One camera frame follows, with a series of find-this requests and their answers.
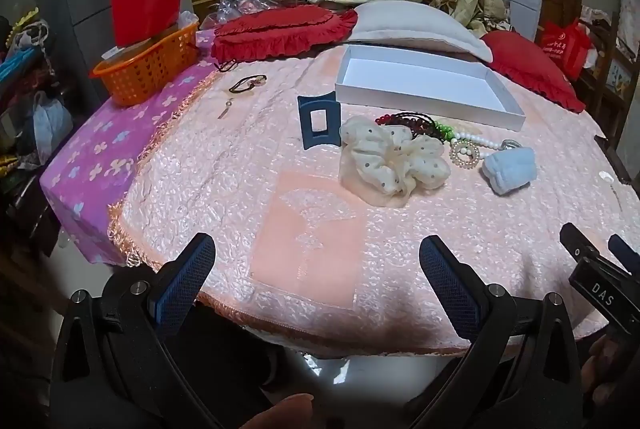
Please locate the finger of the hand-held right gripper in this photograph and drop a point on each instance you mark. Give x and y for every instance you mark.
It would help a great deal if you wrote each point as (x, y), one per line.
(624, 250)
(576, 240)

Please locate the orange plastic basket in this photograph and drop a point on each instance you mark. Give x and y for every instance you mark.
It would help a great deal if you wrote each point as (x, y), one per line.
(145, 69)

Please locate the purple flower-print sheet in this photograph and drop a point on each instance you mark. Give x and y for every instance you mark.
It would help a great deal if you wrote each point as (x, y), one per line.
(100, 149)

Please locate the pink quilted bedspread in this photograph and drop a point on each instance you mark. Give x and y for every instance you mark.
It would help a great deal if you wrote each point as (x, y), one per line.
(250, 169)

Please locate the plump red ruffled cushion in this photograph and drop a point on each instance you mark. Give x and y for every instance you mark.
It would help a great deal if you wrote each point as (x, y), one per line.
(530, 59)

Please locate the cream polka-dot scrunchie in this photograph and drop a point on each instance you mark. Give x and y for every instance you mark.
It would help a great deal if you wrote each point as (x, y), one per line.
(380, 154)

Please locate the red paper bag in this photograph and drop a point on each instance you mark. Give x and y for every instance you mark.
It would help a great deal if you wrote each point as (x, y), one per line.
(145, 4)

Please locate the dark blue hair claw clip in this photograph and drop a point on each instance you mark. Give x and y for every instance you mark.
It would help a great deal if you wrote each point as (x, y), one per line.
(328, 136)

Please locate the small white object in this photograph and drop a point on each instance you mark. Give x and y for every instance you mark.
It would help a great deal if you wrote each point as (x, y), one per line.
(606, 176)

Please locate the person's left hand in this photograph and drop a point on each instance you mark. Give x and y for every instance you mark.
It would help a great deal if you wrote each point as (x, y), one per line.
(280, 413)

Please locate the white plastic bag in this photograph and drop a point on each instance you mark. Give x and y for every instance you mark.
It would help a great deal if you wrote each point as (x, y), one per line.
(50, 119)

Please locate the wooden chair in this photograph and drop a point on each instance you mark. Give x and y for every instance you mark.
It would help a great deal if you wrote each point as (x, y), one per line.
(607, 84)

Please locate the light blue fluffy scrunchie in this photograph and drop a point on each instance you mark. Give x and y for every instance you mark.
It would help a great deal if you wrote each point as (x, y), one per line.
(507, 170)

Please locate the small dangling earring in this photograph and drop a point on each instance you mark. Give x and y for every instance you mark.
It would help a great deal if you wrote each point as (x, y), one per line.
(224, 111)

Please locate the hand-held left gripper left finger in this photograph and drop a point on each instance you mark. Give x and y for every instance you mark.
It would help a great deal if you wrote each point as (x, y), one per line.
(186, 276)

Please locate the white cardboard box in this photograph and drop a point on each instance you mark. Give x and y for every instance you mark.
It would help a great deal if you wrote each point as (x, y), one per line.
(415, 79)

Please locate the flat red ruffled cushion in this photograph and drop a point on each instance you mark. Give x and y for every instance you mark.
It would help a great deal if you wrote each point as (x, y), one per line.
(280, 29)

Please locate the red plastic bag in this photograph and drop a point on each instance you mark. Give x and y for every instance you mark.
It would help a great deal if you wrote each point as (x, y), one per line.
(562, 49)

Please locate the person's right hand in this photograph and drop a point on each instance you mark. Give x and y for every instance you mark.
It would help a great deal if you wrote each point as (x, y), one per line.
(607, 371)

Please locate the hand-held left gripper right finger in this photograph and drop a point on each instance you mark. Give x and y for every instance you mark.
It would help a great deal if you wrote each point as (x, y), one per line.
(450, 286)

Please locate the clear plastic bag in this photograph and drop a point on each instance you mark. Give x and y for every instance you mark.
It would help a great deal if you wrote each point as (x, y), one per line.
(235, 6)

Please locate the white pillow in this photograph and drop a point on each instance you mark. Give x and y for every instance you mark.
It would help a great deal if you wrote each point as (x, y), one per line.
(415, 24)

